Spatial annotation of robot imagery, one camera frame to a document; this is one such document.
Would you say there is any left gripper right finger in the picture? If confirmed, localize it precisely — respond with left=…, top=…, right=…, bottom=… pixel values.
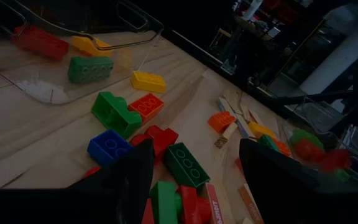
left=239, top=139, right=358, bottom=224

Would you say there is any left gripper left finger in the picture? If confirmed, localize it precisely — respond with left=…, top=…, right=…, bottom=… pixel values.
left=0, top=139, right=155, bottom=224

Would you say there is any blue plastic brick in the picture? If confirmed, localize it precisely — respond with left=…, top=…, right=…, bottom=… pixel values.
left=86, top=129, right=134, bottom=168

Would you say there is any orange plastic brick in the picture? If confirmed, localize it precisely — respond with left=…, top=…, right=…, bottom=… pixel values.
left=127, top=93, right=165, bottom=124
left=208, top=111, right=237, bottom=134
left=272, top=139, right=292, bottom=157

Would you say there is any green plastic brick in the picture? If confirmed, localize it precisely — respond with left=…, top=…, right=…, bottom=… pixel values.
left=257, top=134, right=281, bottom=153
left=67, top=55, right=115, bottom=84
left=163, top=142, right=211, bottom=189
left=149, top=181, right=183, bottom=224

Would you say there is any green stepped plastic block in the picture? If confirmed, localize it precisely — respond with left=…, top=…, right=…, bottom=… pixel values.
left=334, top=169, right=351, bottom=183
left=290, top=128, right=324, bottom=150
left=91, top=91, right=143, bottom=140

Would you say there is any yellow plastic brick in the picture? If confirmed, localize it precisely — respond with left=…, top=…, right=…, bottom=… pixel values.
left=130, top=70, right=168, bottom=95
left=247, top=121, right=278, bottom=141
left=70, top=35, right=114, bottom=58

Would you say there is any red plastic brick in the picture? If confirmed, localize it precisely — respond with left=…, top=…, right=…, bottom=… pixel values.
left=11, top=24, right=70, bottom=62

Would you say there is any white pillar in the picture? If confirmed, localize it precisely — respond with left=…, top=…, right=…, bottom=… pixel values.
left=300, top=12, right=358, bottom=96

